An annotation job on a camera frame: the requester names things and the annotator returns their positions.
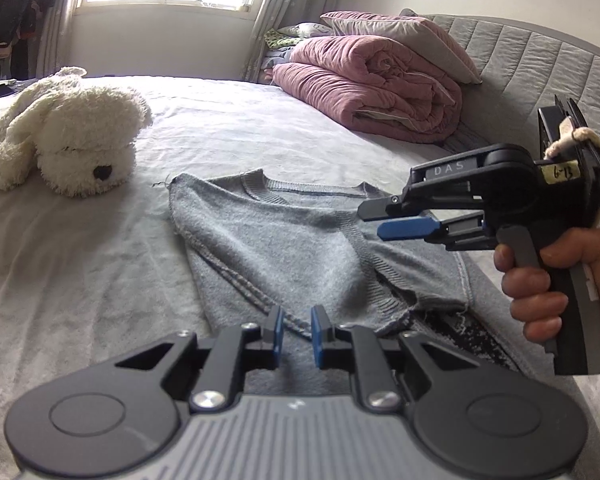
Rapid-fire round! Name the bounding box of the white plush dog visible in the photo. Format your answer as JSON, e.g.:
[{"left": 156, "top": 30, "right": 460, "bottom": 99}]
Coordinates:
[{"left": 0, "top": 66, "right": 154, "bottom": 199}]

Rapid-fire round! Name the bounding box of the grey knitted sweater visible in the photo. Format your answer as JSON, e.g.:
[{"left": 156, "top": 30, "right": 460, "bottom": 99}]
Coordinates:
[{"left": 167, "top": 169, "right": 581, "bottom": 401}]

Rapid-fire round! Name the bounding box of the grey padded headboard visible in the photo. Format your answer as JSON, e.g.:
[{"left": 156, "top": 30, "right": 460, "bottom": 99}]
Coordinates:
[{"left": 432, "top": 12, "right": 600, "bottom": 233}]

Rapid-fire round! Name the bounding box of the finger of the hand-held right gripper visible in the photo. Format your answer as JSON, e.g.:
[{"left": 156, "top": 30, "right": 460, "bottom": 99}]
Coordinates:
[
  {"left": 357, "top": 184, "right": 481, "bottom": 224},
  {"left": 376, "top": 211, "right": 496, "bottom": 252}
]

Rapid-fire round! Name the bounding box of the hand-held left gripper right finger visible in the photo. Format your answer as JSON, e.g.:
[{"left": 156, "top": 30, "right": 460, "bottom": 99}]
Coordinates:
[{"left": 310, "top": 305, "right": 474, "bottom": 411}]

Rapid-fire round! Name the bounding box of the green patterned pillow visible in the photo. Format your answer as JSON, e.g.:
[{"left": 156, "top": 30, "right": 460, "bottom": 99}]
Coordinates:
[{"left": 263, "top": 22, "right": 332, "bottom": 52}]

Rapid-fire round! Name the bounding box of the pink and grey pillow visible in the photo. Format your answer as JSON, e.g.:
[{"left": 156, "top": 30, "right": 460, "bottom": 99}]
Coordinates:
[{"left": 320, "top": 9, "right": 484, "bottom": 86}]

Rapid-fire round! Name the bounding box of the pink folded quilt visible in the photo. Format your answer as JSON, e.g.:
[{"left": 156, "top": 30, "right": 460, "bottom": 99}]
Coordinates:
[{"left": 271, "top": 35, "right": 464, "bottom": 145}]

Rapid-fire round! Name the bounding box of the blue grey folded cloth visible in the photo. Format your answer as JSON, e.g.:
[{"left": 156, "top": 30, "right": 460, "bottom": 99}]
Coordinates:
[{"left": 259, "top": 47, "right": 294, "bottom": 84}]

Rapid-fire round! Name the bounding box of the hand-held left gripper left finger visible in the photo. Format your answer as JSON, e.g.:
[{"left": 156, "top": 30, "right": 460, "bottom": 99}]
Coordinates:
[{"left": 114, "top": 306, "right": 286, "bottom": 411}]

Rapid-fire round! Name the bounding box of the person's right hand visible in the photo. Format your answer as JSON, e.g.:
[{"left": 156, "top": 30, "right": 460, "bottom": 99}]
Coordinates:
[{"left": 493, "top": 227, "right": 600, "bottom": 361}]

